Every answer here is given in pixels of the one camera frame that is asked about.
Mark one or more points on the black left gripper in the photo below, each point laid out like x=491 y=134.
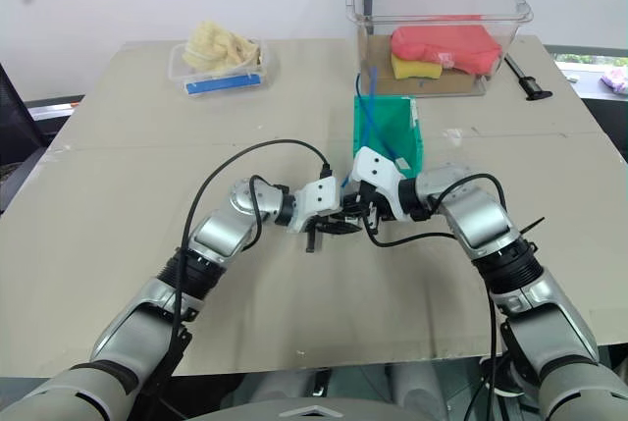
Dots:
x=328 y=221

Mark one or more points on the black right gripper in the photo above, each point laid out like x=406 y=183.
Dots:
x=374 y=202

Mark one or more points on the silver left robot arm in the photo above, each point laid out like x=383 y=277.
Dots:
x=216 y=234

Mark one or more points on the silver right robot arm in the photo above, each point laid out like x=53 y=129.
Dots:
x=478 y=217

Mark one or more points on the green plastic bin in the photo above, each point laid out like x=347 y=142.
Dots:
x=392 y=121

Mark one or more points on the yellow sponge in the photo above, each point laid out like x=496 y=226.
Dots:
x=412 y=69

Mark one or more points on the grey robot torso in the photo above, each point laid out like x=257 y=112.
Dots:
x=314 y=411

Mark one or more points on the red cloth bundle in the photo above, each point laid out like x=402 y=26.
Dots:
x=441 y=45

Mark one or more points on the small clear plastic container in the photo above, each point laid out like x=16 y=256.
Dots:
x=221 y=78

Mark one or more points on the beige cardboard table cover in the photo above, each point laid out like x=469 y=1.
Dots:
x=147 y=171

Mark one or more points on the black hand tool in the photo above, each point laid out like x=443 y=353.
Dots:
x=529 y=85

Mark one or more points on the cream crumpled cloth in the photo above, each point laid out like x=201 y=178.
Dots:
x=216 y=48

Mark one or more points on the pink cloth item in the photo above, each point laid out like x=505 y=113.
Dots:
x=615 y=80

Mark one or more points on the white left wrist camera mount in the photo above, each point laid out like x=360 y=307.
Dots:
x=316 y=200

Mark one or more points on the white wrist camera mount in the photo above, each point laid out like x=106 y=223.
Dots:
x=375 y=168
x=316 y=200

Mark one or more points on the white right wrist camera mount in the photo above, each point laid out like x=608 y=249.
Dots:
x=375 y=168

